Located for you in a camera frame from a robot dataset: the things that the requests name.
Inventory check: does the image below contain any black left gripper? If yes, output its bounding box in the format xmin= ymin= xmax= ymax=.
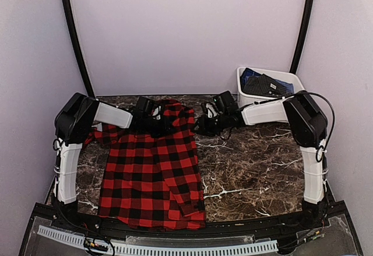
xmin=143 ymin=115 xmax=175 ymax=137

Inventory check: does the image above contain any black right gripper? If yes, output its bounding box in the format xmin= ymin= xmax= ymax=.
xmin=190 ymin=112 xmax=229 ymax=137

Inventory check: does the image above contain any red black plaid shirt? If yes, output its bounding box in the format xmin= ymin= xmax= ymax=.
xmin=85 ymin=99 xmax=206 ymax=227

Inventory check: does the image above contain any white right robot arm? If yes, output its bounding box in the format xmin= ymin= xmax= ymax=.
xmin=193 ymin=90 xmax=329 ymax=204

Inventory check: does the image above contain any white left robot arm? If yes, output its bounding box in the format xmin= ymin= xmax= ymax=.
xmin=53 ymin=93 xmax=175 ymax=205

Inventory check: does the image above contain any white plastic bin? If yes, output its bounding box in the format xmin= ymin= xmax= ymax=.
xmin=236 ymin=66 xmax=305 ymax=107

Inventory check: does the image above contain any dark blue plaid shirt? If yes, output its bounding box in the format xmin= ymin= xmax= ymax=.
xmin=240 ymin=68 xmax=262 ymax=79

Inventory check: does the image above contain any grey striped shirt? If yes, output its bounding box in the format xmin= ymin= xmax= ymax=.
xmin=242 ymin=75 xmax=284 ymax=97

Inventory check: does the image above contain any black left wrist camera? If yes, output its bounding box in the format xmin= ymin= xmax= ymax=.
xmin=133 ymin=96 xmax=162 ymax=120

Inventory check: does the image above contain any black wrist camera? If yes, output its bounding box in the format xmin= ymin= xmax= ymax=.
xmin=133 ymin=96 xmax=162 ymax=120
xmin=201 ymin=90 xmax=238 ymax=118

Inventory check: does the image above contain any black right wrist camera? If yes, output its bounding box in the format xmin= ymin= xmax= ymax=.
xmin=201 ymin=90 xmax=238 ymax=118

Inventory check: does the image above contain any black front rail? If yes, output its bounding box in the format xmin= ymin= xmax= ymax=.
xmin=52 ymin=212 xmax=322 ymax=239

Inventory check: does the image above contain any white slotted cable duct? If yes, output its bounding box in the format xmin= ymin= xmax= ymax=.
xmin=37 ymin=225 xmax=278 ymax=255

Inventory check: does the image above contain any black left frame post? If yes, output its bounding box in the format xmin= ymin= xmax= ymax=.
xmin=62 ymin=0 xmax=95 ymax=97

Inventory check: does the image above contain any black frame post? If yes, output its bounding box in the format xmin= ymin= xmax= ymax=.
xmin=62 ymin=0 xmax=95 ymax=97
xmin=289 ymin=0 xmax=314 ymax=75

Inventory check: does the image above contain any black right frame post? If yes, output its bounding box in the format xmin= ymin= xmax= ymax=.
xmin=289 ymin=0 xmax=314 ymax=75

